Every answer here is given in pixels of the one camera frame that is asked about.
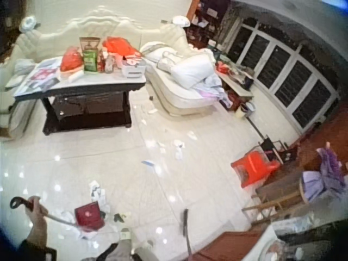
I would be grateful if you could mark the purple cloth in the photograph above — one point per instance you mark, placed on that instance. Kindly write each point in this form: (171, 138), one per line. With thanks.
(329, 174)

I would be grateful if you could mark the black metal frame stand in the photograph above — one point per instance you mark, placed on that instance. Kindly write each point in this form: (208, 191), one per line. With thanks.
(282, 152)

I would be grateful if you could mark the white storage box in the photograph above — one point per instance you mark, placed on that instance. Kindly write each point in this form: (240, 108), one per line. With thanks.
(133, 69)

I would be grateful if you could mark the green snack packet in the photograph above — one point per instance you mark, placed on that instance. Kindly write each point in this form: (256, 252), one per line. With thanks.
(90, 62)

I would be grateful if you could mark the small red plastic bag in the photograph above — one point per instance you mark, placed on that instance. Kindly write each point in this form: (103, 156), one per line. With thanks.
(71, 61)

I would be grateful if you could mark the white chaise sofa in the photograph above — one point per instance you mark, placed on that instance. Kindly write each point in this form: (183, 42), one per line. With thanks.
(174, 92)

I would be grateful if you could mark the yellow bucket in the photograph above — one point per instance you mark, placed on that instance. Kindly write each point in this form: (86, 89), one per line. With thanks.
(240, 111)

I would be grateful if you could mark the blue and white bucket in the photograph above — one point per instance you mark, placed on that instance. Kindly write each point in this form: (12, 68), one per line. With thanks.
(250, 108)

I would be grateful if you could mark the dark coffee table white top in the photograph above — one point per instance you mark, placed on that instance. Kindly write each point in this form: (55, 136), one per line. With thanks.
(87, 106)

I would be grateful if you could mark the scattered white paper scraps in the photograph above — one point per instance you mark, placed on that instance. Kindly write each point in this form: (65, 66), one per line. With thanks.
(98, 191)

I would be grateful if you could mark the reddish brown mat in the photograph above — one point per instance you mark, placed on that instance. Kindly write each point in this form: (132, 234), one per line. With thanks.
(233, 244)

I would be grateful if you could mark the dark wooden shelf cabinet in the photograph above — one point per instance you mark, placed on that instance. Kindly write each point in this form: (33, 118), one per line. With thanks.
(206, 21)

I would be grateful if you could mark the white framed window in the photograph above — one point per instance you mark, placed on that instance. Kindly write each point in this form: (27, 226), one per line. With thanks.
(285, 73)

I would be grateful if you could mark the person's left hand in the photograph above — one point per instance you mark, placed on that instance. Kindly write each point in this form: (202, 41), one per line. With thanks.
(38, 223)

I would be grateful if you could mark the person's left fingers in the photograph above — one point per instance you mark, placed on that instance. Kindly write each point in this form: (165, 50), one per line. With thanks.
(34, 204)

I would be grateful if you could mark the white sofa armchair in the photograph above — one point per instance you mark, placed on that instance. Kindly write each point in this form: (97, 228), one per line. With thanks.
(16, 117)

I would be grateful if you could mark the dark curtain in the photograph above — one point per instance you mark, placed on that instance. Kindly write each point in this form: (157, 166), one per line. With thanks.
(231, 24)

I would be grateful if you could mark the large orange plastic bag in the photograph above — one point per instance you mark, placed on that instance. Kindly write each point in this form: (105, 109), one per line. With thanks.
(119, 46)

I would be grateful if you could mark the dark broom stick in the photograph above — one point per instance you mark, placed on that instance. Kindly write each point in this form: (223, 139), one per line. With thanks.
(186, 228)

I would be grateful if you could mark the red plastic stool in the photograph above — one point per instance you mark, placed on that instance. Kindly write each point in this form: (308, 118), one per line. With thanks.
(253, 167)

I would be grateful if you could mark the wooden chair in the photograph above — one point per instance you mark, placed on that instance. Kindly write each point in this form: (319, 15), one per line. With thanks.
(274, 198)

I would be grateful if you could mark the person's legs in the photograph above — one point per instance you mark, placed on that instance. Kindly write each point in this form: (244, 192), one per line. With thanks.
(122, 248)

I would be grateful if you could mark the clear bottles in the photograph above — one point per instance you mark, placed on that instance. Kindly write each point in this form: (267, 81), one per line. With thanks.
(107, 63)

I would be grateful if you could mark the heap of white pillows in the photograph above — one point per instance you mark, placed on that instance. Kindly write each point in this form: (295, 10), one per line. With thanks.
(185, 65)

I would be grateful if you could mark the small black scrap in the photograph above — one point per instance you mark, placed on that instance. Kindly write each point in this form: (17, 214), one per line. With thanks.
(118, 217)

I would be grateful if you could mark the pile of pastel clothes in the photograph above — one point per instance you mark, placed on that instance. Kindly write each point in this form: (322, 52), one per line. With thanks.
(212, 87)

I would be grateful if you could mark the spread magazines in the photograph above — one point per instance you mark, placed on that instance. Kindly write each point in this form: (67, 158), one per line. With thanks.
(40, 77)

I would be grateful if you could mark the white carved long sofa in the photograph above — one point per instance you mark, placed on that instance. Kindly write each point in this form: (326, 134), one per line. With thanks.
(89, 24)

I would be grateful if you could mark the cluttered low white table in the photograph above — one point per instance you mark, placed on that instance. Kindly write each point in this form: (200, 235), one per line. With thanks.
(236, 79)

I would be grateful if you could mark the brown paper bag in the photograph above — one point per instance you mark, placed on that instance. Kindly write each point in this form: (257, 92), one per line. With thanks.
(89, 43)

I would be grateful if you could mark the white cushion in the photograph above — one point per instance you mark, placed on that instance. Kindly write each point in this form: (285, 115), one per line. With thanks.
(20, 73)

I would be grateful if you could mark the blue and white strip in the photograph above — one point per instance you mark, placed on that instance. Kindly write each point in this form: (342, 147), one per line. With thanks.
(148, 163)

